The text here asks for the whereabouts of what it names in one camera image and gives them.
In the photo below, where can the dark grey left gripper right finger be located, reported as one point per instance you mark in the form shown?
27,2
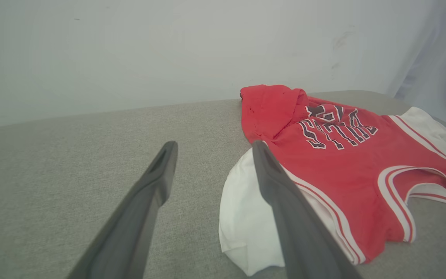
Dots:
304,240

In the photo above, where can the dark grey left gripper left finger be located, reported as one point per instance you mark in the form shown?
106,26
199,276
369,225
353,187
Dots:
130,228

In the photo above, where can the red and white jersey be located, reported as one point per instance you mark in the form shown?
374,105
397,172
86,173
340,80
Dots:
343,174

